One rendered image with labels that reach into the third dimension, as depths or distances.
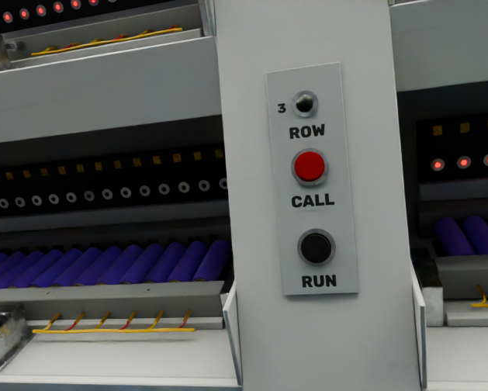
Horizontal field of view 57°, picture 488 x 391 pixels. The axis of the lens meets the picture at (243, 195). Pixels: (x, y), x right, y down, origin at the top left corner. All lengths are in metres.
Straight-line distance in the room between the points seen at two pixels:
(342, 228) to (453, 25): 0.12
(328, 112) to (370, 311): 0.11
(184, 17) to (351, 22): 0.14
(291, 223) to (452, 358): 0.12
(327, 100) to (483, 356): 0.16
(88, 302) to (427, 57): 0.27
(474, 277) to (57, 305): 0.29
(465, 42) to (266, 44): 0.10
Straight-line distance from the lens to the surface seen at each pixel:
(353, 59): 0.25
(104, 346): 0.33
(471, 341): 0.30
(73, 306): 0.36
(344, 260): 0.24
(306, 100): 0.24
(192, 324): 0.32
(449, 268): 0.32
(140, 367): 0.30
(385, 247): 0.25
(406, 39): 0.26
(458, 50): 0.27
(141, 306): 0.33
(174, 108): 0.28
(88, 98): 0.30
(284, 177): 0.24
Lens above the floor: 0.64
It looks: 1 degrees up
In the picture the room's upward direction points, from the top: 4 degrees counter-clockwise
